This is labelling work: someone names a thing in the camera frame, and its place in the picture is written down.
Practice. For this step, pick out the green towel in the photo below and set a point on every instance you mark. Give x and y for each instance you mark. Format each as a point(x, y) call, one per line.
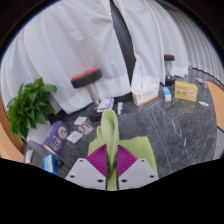
point(110, 130)

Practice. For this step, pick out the purple cardboard box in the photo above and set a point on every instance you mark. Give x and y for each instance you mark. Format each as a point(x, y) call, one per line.
point(56, 138)

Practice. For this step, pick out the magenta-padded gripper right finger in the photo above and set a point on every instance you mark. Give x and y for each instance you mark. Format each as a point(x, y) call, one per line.
point(138, 173)

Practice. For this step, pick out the green potted plant white pot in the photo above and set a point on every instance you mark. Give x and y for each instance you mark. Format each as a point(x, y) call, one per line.
point(31, 103)

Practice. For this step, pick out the white slim sachet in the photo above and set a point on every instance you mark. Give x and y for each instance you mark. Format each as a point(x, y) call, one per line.
point(203, 103)

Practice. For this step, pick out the small blue-white box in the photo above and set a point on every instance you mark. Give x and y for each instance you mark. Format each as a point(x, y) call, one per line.
point(167, 94)

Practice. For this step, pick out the white curtain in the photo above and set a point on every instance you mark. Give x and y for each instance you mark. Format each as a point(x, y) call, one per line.
point(156, 33)
point(66, 46)

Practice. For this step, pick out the yellow cardboard box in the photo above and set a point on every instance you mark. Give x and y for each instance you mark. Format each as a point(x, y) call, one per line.
point(186, 91)

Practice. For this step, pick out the small purple packet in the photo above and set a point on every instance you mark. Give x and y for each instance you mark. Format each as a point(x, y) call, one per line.
point(201, 82)

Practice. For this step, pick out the small white tube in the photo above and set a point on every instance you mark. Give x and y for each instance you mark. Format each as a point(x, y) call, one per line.
point(120, 108)

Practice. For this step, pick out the white flat packet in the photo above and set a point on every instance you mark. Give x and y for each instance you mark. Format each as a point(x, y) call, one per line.
point(29, 156)

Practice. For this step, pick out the blue and white box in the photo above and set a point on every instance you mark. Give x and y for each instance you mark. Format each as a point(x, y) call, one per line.
point(49, 164)

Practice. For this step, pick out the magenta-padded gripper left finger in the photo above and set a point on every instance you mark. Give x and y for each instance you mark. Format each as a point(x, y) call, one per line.
point(85, 175)

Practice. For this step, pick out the small printed card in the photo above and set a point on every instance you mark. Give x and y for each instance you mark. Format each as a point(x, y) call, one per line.
point(80, 120)
point(85, 128)
point(75, 137)

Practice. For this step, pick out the small black round object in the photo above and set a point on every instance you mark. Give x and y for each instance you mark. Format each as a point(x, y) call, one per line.
point(59, 163)

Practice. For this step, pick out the stack of white booklets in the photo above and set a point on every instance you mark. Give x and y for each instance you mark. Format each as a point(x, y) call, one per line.
point(105, 104)

